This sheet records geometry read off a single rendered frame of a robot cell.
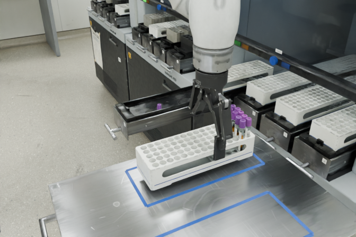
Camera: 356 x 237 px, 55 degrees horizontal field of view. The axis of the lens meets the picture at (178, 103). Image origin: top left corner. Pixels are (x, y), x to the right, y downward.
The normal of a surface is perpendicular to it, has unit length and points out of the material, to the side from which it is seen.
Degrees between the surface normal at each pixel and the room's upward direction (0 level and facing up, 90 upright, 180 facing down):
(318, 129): 90
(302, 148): 90
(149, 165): 0
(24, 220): 0
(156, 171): 90
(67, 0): 90
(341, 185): 0
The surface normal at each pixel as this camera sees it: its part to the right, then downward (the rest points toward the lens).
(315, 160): -0.87, 0.23
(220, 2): 0.08, 0.36
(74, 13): 0.48, 0.42
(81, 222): 0.00, -0.88
